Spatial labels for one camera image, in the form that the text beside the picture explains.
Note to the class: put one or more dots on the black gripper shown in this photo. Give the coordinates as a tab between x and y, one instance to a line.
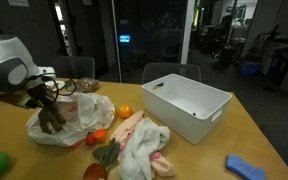
39	93

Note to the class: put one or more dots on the brown plush toy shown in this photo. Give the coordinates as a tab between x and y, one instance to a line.
52	120

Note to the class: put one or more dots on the small red ball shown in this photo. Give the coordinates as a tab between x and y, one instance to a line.
90	139

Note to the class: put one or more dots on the orange plastic cup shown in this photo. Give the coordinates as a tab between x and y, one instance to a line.
100	134

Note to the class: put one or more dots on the red plush vegetable green leaves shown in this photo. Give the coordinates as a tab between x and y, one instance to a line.
107	153

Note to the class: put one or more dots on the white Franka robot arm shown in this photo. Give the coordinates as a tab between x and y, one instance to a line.
4	63

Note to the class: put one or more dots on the clear bag of rubber bands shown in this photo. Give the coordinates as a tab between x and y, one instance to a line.
85	85

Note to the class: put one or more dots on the white plastic bag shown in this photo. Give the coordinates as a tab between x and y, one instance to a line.
90	113

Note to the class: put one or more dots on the grey chair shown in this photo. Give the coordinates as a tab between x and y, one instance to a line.
77	66
170	70

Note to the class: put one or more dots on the orange ball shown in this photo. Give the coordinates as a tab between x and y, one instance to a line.
125	112

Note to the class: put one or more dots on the light pink cloth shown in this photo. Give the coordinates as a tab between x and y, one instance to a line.
127	128

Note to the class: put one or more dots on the white terry towel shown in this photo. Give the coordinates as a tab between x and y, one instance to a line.
140	146

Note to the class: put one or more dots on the blue lit screen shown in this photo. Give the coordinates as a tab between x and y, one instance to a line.
124	38

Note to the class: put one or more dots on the hot pink cloth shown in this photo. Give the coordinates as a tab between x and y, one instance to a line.
154	156

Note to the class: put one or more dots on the white plastic bin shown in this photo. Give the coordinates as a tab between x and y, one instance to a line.
170	113

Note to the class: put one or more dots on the blue sponge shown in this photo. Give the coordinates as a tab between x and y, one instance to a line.
244	168

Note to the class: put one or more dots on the blue storage bin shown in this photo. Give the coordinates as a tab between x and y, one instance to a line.
250	68

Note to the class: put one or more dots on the tan wrist camera box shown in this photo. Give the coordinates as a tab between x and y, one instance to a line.
17	100

